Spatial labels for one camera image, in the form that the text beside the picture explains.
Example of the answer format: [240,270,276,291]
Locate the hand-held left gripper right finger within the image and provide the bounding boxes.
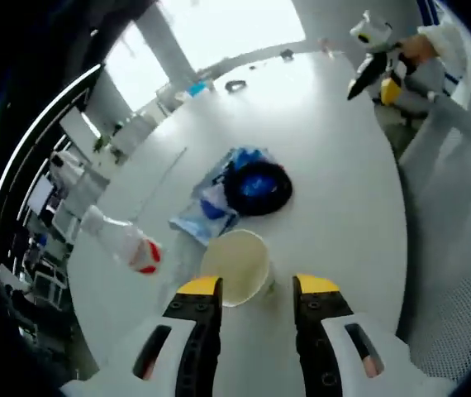
[292,273,388,397]

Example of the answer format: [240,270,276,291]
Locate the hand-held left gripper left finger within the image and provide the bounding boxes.
[130,275,225,397]

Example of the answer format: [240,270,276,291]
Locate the white paper cup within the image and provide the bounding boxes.
[198,229,278,309]

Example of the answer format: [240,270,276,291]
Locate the clear bottle with red label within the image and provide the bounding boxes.
[79,204,164,275]

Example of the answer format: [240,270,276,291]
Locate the blue white tissue pack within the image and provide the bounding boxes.
[168,146,281,246]

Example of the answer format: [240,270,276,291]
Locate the person's right hand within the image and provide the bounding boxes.
[398,35,438,68]

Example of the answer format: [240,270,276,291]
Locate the small black loop item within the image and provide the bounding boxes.
[224,77,249,93]

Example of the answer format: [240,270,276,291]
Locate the large bright window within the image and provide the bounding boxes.
[155,0,307,72]

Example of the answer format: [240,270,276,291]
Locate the small bright window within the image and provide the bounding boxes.
[106,19,171,113]

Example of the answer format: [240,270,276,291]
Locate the ceiling light strip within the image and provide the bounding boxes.
[0,63,105,251]

